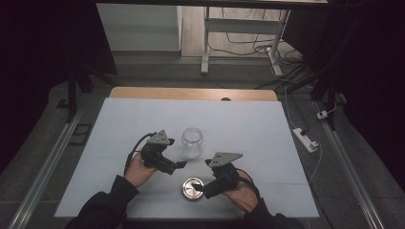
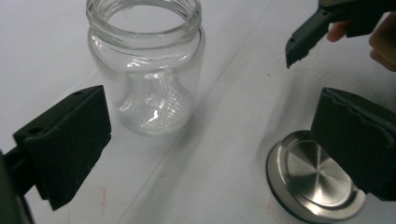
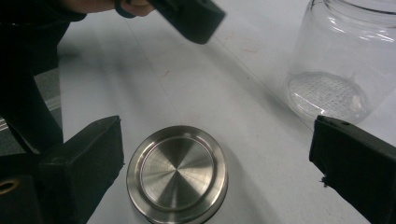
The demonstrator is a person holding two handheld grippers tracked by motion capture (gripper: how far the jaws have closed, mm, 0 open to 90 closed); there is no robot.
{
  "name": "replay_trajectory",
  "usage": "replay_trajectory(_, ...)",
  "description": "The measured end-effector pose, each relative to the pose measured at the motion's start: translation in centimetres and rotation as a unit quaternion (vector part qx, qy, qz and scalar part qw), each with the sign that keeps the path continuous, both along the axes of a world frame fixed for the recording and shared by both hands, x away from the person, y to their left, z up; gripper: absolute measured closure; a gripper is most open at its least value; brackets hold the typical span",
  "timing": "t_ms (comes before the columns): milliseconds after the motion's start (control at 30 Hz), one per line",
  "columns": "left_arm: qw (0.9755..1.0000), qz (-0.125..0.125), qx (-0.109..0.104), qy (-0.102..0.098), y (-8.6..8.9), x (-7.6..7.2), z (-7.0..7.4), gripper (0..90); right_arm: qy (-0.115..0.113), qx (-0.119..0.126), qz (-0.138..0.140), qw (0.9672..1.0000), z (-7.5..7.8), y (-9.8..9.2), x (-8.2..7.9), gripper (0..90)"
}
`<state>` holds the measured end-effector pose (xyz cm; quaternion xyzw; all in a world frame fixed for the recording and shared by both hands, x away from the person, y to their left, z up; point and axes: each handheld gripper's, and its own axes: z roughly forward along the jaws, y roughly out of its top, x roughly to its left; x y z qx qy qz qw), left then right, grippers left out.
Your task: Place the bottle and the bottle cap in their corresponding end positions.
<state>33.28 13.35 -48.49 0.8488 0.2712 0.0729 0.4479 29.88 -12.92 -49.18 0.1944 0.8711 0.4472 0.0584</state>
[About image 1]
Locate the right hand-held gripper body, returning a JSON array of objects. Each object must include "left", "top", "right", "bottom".
[{"left": 202, "top": 152, "right": 244, "bottom": 200}]

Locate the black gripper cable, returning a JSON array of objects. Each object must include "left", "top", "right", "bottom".
[
  {"left": 236, "top": 167, "right": 262, "bottom": 200},
  {"left": 123, "top": 132, "right": 158, "bottom": 176}
]

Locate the bundle of black floor cables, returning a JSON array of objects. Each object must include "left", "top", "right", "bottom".
[{"left": 208, "top": 8, "right": 319, "bottom": 92}]

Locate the person's left hand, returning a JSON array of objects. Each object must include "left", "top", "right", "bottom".
[{"left": 123, "top": 151, "right": 159, "bottom": 189}]

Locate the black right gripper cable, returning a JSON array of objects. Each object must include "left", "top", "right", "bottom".
[{"left": 236, "top": 167, "right": 262, "bottom": 200}]

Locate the black curtain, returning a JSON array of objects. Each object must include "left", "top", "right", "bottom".
[
  {"left": 282, "top": 0, "right": 405, "bottom": 184},
  {"left": 0, "top": 0, "right": 117, "bottom": 175}
]

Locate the thin white cable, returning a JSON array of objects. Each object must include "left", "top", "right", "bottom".
[{"left": 284, "top": 86, "right": 324, "bottom": 184}]

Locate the aluminium floor rail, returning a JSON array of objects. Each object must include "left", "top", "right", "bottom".
[
  {"left": 313, "top": 100, "right": 387, "bottom": 229},
  {"left": 7, "top": 103, "right": 88, "bottom": 229}
]

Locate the black metal stand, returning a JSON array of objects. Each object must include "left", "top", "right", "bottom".
[{"left": 56, "top": 67, "right": 113, "bottom": 124}]

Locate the clear glass jar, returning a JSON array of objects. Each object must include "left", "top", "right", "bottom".
[{"left": 181, "top": 127, "right": 204, "bottom": 159}]

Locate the white table cover sheet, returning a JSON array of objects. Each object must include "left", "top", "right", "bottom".
[{"left": 54, "top": 97, "right": 320, "bottom": 220}]

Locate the white-framed desk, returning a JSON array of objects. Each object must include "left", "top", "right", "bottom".
[{"left": 95, "top": 0, "right": 329, "bottom": 77}]

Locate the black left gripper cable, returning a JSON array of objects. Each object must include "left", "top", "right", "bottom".
[{"left": 123, "top": 132, "right": 158, "bottom": 176}]

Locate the white power strip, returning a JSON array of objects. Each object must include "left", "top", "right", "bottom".
[{"left": 292, "top": 127, "right": 320, "bottom": 154}]

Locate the wooden table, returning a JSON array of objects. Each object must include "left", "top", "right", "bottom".
[{"left": 109, "top": 86, "right": 279, "bottom": 103}]

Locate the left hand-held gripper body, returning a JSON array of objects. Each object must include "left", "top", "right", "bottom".
[{"left": 139, "top": 129, "right": 178, "bottom": 176}]

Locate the black floor plate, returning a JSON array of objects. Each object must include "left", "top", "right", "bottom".
[{"left": 68, "top": 123, "right": 93, "bottom": 147}]

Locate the person's right hand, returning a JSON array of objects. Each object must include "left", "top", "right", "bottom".
[{"left": 222, "top": 169, "right": 260, "bottom": 214}]

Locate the round metal lid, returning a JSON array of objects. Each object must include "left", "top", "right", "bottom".
[{"left": 181, "top": 177, "right": 205, "bottom": 201}]

